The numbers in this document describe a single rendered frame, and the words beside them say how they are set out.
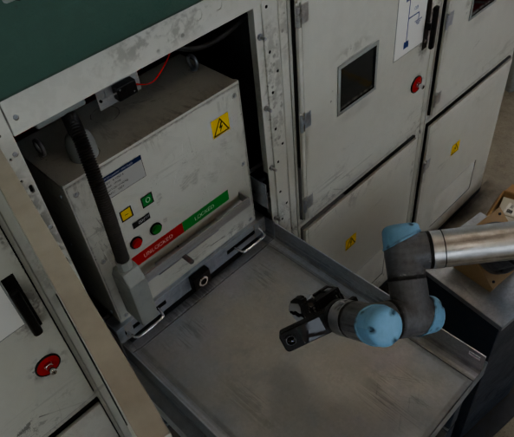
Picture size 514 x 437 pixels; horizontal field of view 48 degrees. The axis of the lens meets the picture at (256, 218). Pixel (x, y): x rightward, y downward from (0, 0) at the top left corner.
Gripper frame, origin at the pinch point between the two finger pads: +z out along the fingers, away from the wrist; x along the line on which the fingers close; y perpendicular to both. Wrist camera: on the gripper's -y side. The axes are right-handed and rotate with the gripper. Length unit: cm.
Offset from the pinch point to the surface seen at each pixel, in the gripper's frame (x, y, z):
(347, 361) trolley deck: -20.0, 8.3, 2.2
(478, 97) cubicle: 12, 135, 58
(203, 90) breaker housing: 55, 8, 7
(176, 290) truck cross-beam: 11.3, -15.5, 31.1
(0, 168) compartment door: 54, -42, -23
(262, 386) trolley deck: -15.1, -12.2, 8.1
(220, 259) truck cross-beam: 12.0, 0.5, 34.1
